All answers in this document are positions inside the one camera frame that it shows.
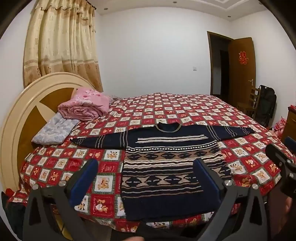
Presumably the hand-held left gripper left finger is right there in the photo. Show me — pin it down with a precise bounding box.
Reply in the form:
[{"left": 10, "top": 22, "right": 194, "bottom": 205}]
[{"left": 22, "top": 159, "right": 99, "bottom": 241}]

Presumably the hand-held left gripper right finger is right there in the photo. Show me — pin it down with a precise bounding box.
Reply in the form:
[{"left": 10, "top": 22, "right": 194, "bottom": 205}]
[{"left": 194, "top": 159, "right": 276, "bottom": 241}]

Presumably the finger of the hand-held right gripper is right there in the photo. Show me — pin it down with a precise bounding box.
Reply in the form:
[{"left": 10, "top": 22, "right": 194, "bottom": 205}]
[
  {"left": 284, "top": 136, "right": 296, "bottom": 151},
  {"left": 265, "top": 144, "right": 293, "bottom": 164}
]

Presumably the navy patterned knit sweater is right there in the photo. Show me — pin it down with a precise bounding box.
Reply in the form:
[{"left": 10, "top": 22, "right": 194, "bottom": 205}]
[{"left": 69, "top": 123, "right": 255, "bottom": 222}]

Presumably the dark clothes pile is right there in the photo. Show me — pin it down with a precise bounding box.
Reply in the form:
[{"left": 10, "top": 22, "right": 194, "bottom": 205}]
[{"left": 1, "top": 188, "right": 28, "bottom": 241}]

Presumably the red patterned bag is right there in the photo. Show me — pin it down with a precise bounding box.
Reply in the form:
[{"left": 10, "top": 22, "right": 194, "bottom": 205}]
[{"left": 272, "top": 116, "right": 287, "bottom": 139}]

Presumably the brown wooden cabinet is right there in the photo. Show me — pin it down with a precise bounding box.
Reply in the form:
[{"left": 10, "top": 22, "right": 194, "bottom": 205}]
[{"left": 280, "top": 105, "right": 296, "bottom": 149}]

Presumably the black bag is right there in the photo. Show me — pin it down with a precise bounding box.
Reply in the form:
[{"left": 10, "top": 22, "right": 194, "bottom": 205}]
[{"left": 255, "top": 85, "right": 277, "bottom": 128}]

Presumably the wooden chair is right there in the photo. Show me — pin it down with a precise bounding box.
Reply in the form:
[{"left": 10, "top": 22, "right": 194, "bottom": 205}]
[{"left": 236, "top": 86, "right": 261, "bottom": 120}]

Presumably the red checked bear bedspread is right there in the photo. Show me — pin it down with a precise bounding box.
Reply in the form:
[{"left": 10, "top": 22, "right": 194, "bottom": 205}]
[{"left": 17, "top": 93, "right": 293, "bottom": 233}]

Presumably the grey floral pillow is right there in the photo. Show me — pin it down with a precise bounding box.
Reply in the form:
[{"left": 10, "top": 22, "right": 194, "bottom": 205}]
[{"left": 31, "top": 113, "right": 80, "bottom": 145}]

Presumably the pink folded quilt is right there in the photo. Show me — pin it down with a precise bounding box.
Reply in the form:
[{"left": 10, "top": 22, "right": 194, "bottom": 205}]
[{"left": 58, "top": 88, "right": 113, "bottom": 121}]

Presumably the brown wooden door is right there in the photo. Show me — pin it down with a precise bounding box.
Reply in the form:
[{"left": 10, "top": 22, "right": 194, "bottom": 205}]
[{"left": 228, "top": 37, "right": 257, "bottom": 109}]

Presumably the cream and wood headboard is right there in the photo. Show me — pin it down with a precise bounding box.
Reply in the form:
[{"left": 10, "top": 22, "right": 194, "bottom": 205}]
[{"left": 0, "top": 72, "right": 97, "bottom": 193}]

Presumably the beige patterned curtain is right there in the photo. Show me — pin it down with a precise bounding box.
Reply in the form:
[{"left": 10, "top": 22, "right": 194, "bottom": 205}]
[{"left": 23, "top": 0, "right": 104, "bottom": 92}]

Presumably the dark door frame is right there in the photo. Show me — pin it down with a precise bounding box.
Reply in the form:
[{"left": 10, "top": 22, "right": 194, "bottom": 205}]
[{"left": 207, "top": 31, "right": 232, "bottom": 95}]

